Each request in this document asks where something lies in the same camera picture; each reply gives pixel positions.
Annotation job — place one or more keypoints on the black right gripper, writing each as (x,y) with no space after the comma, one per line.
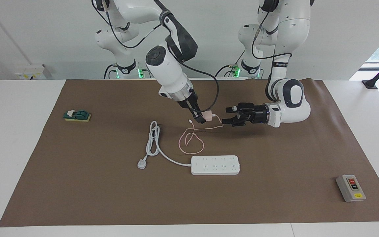
(189,102)

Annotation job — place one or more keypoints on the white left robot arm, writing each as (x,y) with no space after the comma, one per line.
(291,98)

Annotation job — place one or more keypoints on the brown table mat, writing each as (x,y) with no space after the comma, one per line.
(110,197)

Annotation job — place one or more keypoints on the grey on-off switch box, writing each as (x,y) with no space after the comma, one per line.
(350,189)

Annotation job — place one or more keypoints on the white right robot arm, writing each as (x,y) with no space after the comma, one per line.
(169,72)

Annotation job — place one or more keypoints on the white power strip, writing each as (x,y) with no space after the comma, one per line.
(215,166)

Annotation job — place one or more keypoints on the white wall socket box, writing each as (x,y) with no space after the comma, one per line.
(28,72)

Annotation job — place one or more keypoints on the green knife switch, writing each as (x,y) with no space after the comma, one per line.
(77,116)

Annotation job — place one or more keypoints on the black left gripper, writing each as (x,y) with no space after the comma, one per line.
(255,115)

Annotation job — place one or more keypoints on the pink charger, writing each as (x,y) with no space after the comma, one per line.
(208,115)

